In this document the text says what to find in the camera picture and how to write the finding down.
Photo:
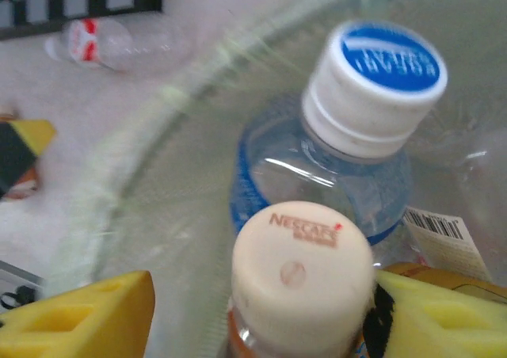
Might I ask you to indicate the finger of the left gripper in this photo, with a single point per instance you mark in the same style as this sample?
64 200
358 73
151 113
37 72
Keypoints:
16 156

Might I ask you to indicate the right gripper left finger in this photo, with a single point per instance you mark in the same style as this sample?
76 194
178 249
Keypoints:
99 334

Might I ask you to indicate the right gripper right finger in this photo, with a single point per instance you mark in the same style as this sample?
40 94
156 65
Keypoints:
435 334

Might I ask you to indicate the gold red can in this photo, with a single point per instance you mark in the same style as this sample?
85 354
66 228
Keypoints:
443 247

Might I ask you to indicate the green translucent bin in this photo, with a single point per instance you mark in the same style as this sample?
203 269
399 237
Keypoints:
130 152

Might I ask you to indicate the clear bottle red white label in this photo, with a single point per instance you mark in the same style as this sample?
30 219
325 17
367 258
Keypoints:
119 45

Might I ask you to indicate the blue label bottle white cap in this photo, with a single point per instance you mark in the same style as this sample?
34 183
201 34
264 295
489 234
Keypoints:
376 96

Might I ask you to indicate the aluminium rail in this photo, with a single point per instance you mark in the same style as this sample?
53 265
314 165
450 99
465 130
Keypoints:
16 273

